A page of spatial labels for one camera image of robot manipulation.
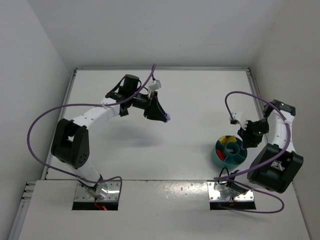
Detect metal base plate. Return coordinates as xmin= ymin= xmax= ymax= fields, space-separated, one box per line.
xmin=207 ymin=181 xmax=254 ymax=203
xmin=74 ymin=180 xmax=121 ymax=203

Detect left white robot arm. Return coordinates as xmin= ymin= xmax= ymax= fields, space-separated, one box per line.
xmin=51 ymin=74 xmax=171 ymax=194

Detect yellow lego piece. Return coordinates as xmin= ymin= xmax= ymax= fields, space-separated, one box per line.
xmin=218 ymin=136 xmax=228 ymax=146

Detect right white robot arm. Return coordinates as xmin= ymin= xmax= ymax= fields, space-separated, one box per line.
xmin=230 ymin=99 xmax=304 ymax=194

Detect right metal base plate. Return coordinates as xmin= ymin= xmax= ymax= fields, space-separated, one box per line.
xmin=207 ymin=181 xmax=254 ymax=203

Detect red wires under base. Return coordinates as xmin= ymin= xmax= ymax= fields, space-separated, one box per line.
xmin=93 ymin=198 xmax=108 ymax=211

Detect teal divided round container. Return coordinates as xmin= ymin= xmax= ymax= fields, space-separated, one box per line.
xmin=211 ymin=137 xmax=248 ymax=170

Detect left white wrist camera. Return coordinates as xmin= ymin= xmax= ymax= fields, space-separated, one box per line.
xmin=148 ymin=80 xmax=162 ymax=92

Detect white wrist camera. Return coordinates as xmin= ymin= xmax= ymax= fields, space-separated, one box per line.
xmin=230 ymin=111 xmax=248 ymax=130
xmin=148 ymin=80 xmax=162 ymax=92

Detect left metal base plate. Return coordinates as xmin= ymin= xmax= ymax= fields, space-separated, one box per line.
xmin=74 ymin=180 xmax=121 ymax=203

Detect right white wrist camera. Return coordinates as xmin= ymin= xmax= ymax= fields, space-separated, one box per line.
xmin=230 ymin=111 xmax=248 ymax=130

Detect red lego piece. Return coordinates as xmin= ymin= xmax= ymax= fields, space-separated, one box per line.
xmin=216 ymin=149 xmax=226 ymax=162

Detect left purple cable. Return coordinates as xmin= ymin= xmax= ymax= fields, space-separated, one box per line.
xmin=26 ymin=63 xmax=157 ymax=188

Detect yellow lego plate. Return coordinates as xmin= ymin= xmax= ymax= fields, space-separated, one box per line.
xmin=225 ymin=135 xmax=237 ymax=144

